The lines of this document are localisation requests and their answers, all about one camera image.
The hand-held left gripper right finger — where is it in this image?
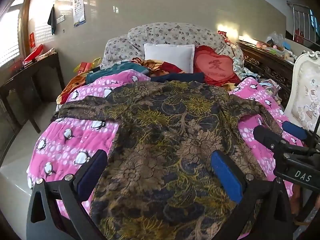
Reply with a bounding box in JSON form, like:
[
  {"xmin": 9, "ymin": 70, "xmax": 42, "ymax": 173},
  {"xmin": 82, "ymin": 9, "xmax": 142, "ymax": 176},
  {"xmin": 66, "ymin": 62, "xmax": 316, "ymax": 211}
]
[{"xmin": 210, "ymin": 151, "xmax": 293, "ymax": 240}]

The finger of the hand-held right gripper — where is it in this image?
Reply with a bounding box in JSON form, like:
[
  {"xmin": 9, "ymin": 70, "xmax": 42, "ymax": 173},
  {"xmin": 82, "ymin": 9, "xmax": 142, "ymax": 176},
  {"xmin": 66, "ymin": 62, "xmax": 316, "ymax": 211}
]
[
  {"xmin": 253, "ymin": 125, "xmax": 310, "ymax": 155},
  {"xmin": 282, "ymin": 121, "xmax": 320, "ymax": 150}
]

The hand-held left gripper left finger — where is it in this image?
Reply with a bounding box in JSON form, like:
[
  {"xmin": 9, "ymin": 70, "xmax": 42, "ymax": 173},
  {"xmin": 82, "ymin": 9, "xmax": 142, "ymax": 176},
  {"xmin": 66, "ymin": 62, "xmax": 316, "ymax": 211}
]
[{"xmin": 26, "ymin": 149, "xmax": 108, "ymax": 240}]

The brown floral patterned garment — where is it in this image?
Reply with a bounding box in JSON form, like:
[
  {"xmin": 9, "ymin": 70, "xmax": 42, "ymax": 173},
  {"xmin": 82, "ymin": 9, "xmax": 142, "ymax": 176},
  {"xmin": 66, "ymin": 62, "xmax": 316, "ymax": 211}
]
[{"xmin": 56, "ymin": 80, "xmax": 283, "ymax": 240}]

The pile of pale clothes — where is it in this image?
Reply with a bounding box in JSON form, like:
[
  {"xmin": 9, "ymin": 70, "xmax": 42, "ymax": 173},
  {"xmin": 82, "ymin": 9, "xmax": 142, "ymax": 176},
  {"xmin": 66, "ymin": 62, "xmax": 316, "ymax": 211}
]
[{"xmin": 260, "ymin": 79, "xmax": 282, "ymax": 105}]

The pink penguin print blanket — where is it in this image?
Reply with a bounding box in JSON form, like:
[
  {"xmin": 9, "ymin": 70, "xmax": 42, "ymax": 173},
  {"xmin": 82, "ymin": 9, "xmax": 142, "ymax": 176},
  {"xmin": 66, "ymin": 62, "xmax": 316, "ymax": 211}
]
[{"xmin": 27, "ymin": 70, "xmax": 304, "ymax": 240}]

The white ornate chair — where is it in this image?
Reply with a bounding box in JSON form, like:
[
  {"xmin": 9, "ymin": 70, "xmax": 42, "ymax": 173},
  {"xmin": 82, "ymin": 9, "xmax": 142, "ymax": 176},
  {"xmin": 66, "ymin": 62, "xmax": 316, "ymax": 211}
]
[{"xmin": 284, "ymin": 51, "xmax": 320, "ymax": 133}]

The carved dark wood cabinet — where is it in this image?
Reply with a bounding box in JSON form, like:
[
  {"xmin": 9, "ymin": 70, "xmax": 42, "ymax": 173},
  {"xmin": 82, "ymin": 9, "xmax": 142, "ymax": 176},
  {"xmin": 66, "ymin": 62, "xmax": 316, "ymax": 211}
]
[{"xmin": 236, "ymin": 40, "xmax": 297, "ymax": 103}]

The red heart cushion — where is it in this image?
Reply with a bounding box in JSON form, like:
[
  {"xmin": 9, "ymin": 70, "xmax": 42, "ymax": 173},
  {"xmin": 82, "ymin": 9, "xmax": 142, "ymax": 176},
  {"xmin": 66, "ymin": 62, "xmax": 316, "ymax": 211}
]
[{"xmin": 194, "ymin": 45, "xmax": 240, "ymax": 84}]

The clear plastic bag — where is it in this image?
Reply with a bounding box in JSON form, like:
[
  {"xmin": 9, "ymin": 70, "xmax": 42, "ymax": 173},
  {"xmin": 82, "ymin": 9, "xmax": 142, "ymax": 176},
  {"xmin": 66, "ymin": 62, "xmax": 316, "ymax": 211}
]
[{"xmin": 266, "ymin": 31, "xmax": 285, "ymax": 47}]

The navy cloth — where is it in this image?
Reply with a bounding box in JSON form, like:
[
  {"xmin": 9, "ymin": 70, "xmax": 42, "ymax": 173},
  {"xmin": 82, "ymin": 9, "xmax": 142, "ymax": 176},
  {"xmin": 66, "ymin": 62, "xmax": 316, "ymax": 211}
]
[{"xmin": 150, "ymin": 72, "xmax": 205, "ymax": 83}]

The teal cloth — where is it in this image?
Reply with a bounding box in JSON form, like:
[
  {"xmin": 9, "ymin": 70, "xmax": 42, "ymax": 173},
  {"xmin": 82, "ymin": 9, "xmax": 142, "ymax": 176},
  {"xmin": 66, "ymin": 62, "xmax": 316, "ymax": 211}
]
[{"xmin": 86, "ymin": 63, "xmax": 150, "ymax": 84}]

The yellow and red bag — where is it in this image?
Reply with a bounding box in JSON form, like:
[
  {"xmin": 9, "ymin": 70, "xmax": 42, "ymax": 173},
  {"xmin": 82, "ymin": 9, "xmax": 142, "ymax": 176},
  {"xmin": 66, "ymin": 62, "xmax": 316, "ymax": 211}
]
[{"xmin": 75, "ymin": 57, "xmax": 102, "ymax": 77}]

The dark wooden side table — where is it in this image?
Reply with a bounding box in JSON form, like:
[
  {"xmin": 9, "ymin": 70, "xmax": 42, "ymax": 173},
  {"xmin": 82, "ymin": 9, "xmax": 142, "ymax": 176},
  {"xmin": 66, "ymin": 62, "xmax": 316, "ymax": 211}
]
[{"xmin": 0, "ymin": 52, "xmax": 65, "ymax": 153}]

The metal railing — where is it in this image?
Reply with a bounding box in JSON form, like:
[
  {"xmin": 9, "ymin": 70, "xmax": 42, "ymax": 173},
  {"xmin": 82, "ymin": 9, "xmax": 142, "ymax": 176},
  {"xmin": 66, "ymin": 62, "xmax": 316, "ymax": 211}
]
[{"xmin": 291, "ymin": 3, "xmax": 320, "ymax": 43}]

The white square pillow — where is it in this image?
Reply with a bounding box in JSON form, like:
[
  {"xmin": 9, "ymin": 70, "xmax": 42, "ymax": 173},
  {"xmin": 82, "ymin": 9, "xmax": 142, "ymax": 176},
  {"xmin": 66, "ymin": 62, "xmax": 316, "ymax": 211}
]
[{"xmin": 144, "ymin": 43, "xmax": 195, "ymax": 73}]

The red and gold cloth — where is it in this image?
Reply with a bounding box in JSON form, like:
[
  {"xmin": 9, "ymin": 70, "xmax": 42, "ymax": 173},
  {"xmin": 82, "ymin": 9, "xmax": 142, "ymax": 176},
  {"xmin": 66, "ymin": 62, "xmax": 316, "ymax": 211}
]
[{"xmin": 131, "ymin": 57, "xmax": 184, "ymax": 77}]

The beige cloth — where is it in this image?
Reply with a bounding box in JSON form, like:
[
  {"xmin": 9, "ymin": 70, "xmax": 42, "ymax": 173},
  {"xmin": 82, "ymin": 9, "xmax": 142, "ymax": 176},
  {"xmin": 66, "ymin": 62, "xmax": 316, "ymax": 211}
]
[{"xmin": 35, "ymin": 48, "xmax": 58, "ymax": 60}]

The red box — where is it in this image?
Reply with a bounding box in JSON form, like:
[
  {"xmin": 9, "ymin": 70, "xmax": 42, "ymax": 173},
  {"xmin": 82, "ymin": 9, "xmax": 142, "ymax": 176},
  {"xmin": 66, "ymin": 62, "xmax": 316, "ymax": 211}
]
[{"xmin": 23, "ymin": 44, "xmax": 45, "ymax": 63}]

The large grey floral pillow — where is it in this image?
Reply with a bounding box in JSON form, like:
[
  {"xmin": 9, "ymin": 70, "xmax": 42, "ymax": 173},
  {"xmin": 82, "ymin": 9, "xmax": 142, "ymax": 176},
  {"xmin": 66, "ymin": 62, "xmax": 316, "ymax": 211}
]
[{"xmin": 127, "ymin": 22, "xmax": 244, "ymax": 65}]

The dark hanging cloth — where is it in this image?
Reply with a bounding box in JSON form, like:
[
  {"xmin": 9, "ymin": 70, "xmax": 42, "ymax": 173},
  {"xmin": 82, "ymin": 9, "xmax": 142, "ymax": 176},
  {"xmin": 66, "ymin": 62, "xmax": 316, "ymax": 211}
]
[{"xmin": 47, "ymin": 5, "xmax": 57, "ymax": 35}]

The window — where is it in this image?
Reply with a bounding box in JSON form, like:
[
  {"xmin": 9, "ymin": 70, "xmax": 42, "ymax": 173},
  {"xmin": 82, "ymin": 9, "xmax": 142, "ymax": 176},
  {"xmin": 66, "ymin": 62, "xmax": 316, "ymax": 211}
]
[{"xmin": 0, "ymin": 0, "xmax": 28, "ymax": 68}]

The wall chart poster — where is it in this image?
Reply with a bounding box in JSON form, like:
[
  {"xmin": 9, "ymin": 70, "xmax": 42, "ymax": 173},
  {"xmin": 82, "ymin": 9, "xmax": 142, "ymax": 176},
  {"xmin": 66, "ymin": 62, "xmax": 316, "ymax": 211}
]
[{"xmin": 72, "ymin": 0, "xmax": 86, "ymax": 27}]

